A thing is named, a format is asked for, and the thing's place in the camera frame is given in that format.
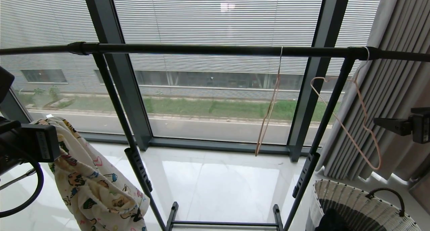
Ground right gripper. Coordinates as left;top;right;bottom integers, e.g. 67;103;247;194
410;107;430;144

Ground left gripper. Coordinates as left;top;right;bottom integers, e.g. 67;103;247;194
0;117;61;175

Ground pink clothes hanger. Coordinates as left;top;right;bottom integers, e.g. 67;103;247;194
254;46;285;157
309;46;382;171

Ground cream printed garment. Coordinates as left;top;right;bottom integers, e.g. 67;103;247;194
31;116;151;231

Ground white laundry basket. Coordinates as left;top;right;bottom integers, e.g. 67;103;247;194
305;179;422;231

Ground black clothes rack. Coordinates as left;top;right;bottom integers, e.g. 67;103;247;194
0;41;430;231

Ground beige curtain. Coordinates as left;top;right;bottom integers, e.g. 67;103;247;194
316;0;430;192

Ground black garment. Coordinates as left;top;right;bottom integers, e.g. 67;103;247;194
315;208;354;231

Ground window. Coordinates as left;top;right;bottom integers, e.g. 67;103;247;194
0;0;384;163

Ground black cable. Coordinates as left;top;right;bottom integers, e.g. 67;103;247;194
0;150;45;218

